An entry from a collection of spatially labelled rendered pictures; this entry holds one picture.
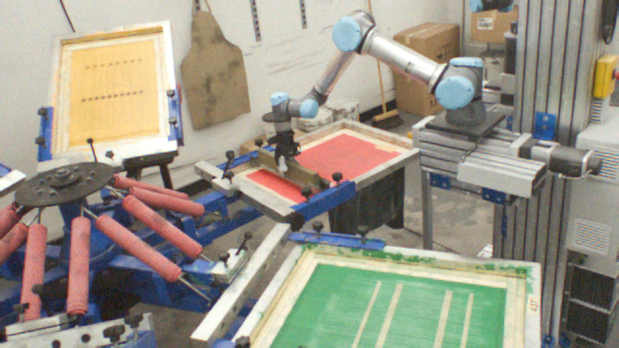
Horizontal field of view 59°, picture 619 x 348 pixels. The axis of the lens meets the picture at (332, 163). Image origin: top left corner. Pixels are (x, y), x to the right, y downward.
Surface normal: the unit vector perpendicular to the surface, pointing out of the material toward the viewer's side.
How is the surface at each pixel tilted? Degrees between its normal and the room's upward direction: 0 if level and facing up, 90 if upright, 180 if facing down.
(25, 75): 90
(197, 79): 88
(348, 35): 86
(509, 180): 90
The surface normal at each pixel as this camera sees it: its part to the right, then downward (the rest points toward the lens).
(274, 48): 0.66, 0.27
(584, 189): -0.63, 0.39
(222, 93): 0.18, 0.42
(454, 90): -0.29, 0.50
